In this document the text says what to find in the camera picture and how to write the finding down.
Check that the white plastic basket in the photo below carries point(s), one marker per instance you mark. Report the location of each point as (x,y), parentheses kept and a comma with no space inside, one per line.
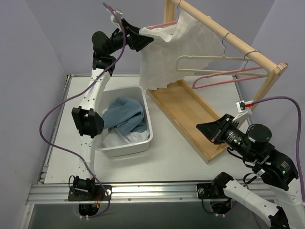
(108,97)

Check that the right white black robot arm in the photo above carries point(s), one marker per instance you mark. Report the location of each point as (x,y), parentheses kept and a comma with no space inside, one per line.
(276,170)

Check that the blue denim skirt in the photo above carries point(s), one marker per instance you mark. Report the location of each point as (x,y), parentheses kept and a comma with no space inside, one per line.
(125,114)

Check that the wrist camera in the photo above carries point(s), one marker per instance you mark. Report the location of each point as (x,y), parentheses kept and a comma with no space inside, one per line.
(244,111)
(116,17)

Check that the white skirt front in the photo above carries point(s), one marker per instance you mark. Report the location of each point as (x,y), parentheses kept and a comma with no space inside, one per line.
(115,138)

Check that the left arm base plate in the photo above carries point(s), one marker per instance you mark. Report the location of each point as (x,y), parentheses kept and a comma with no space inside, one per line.
(81,195)

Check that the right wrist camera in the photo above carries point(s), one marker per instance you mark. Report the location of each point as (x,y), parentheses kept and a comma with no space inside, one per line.
(244,111)

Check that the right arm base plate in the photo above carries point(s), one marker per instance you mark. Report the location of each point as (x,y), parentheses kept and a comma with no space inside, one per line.
(206,191)

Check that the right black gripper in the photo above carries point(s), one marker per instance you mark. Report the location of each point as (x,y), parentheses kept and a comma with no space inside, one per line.
(220,131)

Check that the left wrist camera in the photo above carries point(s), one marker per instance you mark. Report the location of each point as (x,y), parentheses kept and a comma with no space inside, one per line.
(116,17)

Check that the pink hanger back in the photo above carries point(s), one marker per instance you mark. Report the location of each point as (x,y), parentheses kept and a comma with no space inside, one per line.
(162,25)

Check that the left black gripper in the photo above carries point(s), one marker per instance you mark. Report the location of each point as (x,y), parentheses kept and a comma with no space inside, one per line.
(129,34)

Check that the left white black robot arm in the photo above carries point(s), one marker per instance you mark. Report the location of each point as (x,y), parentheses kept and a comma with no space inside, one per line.
(87,119)

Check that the aluminium mounting rail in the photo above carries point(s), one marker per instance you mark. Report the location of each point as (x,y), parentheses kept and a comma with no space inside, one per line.
(122,192)

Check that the white pleated skirt back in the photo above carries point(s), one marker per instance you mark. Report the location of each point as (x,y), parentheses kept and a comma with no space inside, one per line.
(187,37)

